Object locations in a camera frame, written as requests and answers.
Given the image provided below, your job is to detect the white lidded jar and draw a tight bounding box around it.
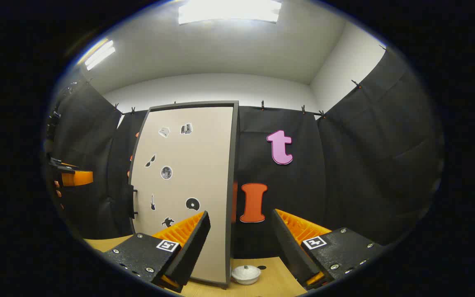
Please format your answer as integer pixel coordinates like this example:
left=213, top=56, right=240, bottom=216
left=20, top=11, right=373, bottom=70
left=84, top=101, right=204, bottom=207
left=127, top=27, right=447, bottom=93
left=231, top=265, right=261, bottom=285

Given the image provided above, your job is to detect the black backdrop cloth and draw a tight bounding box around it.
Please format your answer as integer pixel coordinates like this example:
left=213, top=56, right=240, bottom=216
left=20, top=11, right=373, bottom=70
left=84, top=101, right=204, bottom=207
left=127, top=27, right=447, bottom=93
left=46, top=45, right=444, bottom=260

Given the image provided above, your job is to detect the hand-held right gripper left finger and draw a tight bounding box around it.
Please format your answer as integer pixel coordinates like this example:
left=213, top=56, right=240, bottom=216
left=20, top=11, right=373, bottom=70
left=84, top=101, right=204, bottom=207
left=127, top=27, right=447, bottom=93
left=101, top=210, right=212, bottom=294

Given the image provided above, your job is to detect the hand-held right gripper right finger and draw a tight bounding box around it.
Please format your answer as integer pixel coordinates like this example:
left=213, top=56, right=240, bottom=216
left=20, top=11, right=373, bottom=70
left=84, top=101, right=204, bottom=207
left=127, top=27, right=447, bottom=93
left=271, top=208, right=387, bottom=292

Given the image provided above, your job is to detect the grey cabinet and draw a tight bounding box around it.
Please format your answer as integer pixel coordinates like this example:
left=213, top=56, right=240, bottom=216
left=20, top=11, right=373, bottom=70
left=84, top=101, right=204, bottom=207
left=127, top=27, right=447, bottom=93
left=128, top=101, right=240, bottom=288

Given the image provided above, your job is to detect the black cabinet door handle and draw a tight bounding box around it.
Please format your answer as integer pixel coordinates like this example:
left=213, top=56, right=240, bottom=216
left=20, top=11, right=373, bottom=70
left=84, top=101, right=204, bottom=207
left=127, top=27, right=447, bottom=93
left=128, top=185, right=138, bottom=219

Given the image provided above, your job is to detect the beige cabinet door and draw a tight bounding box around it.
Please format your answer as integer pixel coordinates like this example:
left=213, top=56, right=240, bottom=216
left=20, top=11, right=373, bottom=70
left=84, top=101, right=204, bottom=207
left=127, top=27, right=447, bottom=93
left=132, top=106, right=235, bottom=286

